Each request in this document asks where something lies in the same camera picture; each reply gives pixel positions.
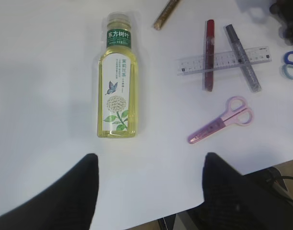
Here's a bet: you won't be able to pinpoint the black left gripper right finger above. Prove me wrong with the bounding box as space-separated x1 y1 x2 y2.
189 152 293 230

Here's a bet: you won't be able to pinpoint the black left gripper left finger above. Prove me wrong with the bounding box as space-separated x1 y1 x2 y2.
0 153 99 230

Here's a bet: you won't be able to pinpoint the blue scissors with cap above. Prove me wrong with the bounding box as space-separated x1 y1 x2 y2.
282 51 293 80

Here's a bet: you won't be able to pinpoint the yellow tea bottle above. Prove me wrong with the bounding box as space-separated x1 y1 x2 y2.
97 12 138 138

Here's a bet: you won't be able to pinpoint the purple artificial grape bunch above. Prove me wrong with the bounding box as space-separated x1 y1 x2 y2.
269 0 293 45

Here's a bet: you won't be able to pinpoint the silver glitter pen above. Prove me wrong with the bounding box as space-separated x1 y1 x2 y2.
226 24 262 92

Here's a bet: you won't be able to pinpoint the clear plastic ruler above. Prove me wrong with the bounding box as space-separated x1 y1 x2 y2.
176 46 272 76

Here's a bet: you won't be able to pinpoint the red glitter pen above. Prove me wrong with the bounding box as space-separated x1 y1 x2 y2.
204 19 215 92

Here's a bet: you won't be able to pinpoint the gold glitter pen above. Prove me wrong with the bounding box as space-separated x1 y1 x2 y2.
153 0 181 31

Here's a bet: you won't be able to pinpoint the pink purple scissors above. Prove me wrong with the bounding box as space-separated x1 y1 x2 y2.
187 96 254 144

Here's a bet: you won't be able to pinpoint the black cable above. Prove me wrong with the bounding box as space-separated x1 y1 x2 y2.
266 167 293 207

